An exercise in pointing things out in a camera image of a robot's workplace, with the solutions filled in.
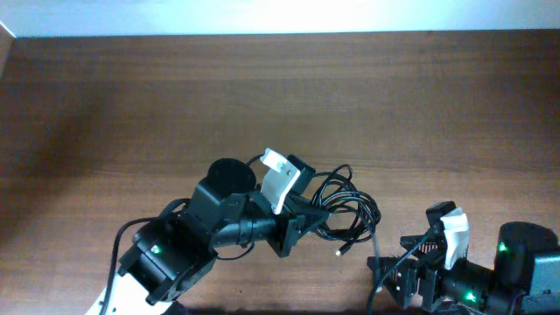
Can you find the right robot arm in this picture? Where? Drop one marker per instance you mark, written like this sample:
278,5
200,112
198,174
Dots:
523,280

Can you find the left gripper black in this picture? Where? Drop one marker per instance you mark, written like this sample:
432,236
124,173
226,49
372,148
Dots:
287,227

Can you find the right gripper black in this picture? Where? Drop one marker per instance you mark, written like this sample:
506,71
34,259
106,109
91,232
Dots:
430,265

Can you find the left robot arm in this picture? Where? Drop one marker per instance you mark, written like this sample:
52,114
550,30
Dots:
174,250

